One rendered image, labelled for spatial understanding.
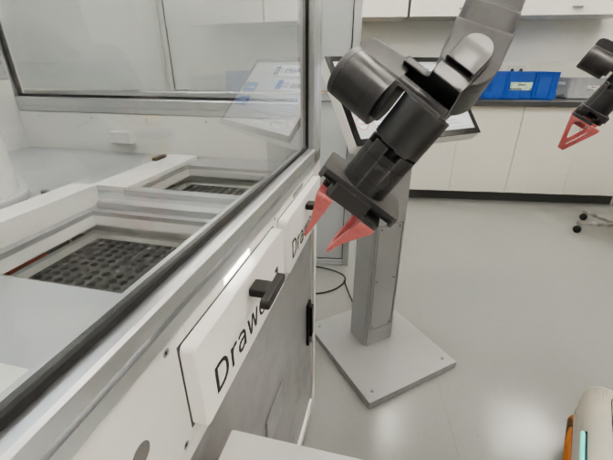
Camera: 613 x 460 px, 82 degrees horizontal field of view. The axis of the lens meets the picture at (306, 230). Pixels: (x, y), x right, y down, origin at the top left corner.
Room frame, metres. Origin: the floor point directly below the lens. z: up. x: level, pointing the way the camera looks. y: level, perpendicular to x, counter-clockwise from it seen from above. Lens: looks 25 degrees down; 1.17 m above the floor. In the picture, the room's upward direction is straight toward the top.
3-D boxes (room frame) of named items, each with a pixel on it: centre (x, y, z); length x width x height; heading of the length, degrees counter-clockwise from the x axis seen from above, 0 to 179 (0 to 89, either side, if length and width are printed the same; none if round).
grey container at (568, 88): (3.46, -2.51, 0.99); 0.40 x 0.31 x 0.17; 84
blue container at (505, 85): (3.46, -1.85, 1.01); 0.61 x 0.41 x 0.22; 84
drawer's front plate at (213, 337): (0.40, 0.08, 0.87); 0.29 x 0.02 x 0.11; 167
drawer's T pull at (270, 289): (0.39, 0.06, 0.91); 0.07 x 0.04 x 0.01; 167
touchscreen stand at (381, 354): (1.25, -0.32, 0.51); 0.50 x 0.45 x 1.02; 27
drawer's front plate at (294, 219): (0.71, 0.01, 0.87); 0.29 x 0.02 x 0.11; 167
